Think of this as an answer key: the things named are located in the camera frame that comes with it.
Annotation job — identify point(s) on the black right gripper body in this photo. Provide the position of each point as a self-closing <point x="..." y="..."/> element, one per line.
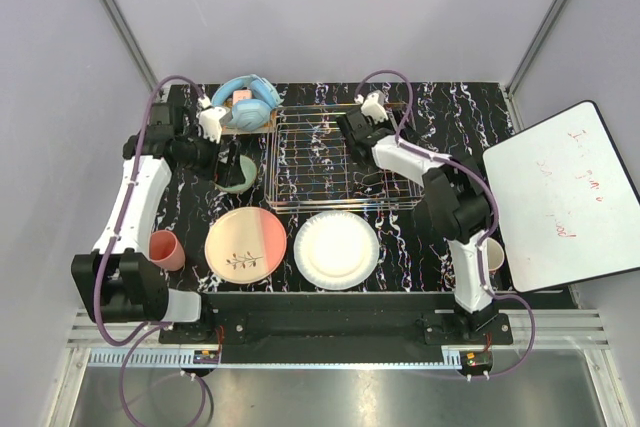
<point x="382" y="125"/>

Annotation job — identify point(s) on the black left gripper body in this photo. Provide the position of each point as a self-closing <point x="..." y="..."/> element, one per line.
<point x="202" y="155"/>

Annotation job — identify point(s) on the green ceramic bowl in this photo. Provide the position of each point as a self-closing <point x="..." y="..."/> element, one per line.
<point x="249" y="171"/>

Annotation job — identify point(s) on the white paper plate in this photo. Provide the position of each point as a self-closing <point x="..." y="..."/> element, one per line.
<point x="336" y="251"/>

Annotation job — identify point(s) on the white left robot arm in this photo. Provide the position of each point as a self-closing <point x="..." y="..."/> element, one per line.
<point x="118" y="282"/>

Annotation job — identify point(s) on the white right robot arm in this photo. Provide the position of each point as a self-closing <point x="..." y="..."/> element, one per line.
<point x="456" y="200"/>

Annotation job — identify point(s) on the wooden board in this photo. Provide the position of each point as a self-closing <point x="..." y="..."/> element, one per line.
<point x="268" y="127"/>

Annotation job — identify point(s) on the blue headphones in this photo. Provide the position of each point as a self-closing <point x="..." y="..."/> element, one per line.
<point x="251" y="113"/>

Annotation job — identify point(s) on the small pink box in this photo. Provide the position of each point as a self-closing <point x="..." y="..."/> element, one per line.
<point x="241" y="95"/>

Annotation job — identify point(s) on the pink and cream plate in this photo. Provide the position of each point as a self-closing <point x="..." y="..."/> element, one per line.
<point x="245" y="245"/>

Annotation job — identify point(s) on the pink plastic cup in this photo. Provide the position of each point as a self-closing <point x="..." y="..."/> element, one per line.
<point x="166" y="251"/>

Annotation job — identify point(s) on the orange ceramic mug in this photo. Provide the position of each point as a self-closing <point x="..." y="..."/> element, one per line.
<point x="495" y="255"/>

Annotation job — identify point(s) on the white whiteboard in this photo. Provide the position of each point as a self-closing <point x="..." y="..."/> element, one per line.
<point x="568" y="210"/>

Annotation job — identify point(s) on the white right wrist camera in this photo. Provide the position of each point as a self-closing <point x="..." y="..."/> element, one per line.
<point x="372" y="106"/>

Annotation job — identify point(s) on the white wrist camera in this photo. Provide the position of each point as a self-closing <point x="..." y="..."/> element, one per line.
<point x="372" y="106"/>
<point x="212" y="119"/>

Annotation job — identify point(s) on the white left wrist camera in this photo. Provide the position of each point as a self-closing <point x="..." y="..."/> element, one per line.
<point x="212" y="119"/>

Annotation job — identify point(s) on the wire dish rack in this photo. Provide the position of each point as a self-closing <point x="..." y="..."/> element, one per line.
<point x="310" y="170"/>

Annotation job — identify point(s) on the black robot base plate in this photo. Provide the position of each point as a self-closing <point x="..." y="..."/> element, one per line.
<point x="338" y="329"/>

